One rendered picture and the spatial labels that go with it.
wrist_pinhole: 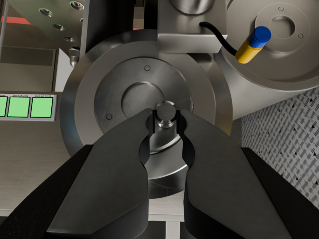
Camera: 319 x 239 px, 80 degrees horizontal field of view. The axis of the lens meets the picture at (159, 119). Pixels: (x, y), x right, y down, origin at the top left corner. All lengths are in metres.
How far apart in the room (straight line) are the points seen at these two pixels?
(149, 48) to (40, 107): 0.45
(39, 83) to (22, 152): 2.40
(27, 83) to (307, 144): 2.96
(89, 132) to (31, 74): 2.90
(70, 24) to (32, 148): 0.32
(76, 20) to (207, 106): 0.37
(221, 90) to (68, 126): 0.13
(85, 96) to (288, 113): 0.25
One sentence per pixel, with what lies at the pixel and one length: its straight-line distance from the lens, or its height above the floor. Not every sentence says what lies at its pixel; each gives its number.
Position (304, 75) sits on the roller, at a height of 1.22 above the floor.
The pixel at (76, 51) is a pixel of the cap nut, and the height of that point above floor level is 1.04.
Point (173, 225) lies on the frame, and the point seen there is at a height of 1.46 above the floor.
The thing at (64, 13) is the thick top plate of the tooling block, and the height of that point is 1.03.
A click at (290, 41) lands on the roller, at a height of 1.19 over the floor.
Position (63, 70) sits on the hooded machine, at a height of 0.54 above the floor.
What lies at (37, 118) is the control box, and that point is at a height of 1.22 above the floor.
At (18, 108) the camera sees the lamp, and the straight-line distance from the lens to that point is 0.62.
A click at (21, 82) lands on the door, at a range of 3.07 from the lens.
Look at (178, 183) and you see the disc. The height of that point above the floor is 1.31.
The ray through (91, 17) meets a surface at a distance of 0.23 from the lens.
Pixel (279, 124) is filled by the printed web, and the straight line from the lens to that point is 0.32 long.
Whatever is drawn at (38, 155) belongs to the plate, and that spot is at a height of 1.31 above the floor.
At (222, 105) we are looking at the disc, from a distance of 0.17.
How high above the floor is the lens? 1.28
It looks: 9 degrees down
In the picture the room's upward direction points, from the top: 179 degrees counter-clockwise
